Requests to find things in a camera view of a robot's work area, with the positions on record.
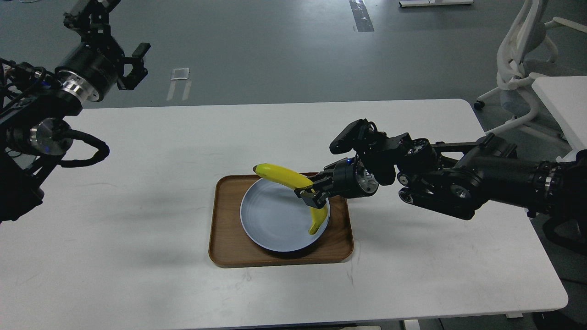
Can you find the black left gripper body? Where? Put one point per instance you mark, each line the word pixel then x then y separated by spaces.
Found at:
pixel 97 61

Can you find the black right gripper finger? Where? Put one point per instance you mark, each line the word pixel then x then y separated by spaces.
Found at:
pixel 322 181
pixel 315 193

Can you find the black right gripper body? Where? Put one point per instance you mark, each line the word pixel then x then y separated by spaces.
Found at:
pixel 350 179

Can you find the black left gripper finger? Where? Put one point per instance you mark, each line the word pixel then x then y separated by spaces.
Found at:
pixel 90 20
pixel 131 70

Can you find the yellow banana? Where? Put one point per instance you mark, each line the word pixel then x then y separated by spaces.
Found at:
pixel 293 180

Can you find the light blue plate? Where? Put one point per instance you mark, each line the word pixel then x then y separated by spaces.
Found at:
pixel 275 219

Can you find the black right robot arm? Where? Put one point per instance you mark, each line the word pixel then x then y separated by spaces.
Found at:
pixel 453 179

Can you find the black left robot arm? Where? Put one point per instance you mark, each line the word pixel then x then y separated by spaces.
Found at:
pixel 35 138

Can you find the brown wooden tray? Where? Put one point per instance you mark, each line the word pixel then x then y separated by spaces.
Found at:
pixel 231 247

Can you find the white office chair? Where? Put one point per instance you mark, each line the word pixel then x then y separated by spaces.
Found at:
pixel 525 54

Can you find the white side table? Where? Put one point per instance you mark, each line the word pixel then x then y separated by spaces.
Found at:
pixel 566 100

